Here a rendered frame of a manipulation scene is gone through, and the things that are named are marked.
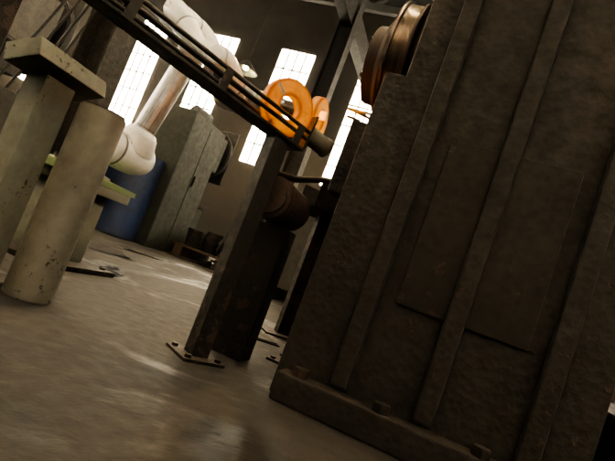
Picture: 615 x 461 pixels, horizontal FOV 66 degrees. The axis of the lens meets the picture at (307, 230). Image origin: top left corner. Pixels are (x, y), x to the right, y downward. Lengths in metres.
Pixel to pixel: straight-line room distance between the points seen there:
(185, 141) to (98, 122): 3.86
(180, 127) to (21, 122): 3.90
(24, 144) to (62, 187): 0.16
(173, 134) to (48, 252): 4.03
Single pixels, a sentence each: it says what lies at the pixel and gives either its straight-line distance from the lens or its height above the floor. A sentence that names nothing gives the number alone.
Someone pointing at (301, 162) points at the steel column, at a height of 2.18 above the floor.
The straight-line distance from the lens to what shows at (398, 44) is 1.67.
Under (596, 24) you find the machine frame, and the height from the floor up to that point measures 1.10.
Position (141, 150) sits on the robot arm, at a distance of 2.25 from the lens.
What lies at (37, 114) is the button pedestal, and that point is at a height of 0.44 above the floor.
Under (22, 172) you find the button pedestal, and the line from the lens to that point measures 1.45.
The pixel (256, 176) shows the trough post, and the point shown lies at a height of 0.50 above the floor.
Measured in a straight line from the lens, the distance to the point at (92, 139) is 1.34.
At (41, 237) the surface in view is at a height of 0.16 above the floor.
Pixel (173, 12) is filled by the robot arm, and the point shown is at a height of 1.12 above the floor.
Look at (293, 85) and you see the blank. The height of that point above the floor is 0.76.
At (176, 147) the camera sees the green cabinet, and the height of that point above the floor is 1.06.
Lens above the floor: 0.30
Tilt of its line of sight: 5 degrees up
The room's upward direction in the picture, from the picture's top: 20 degrees clockwise
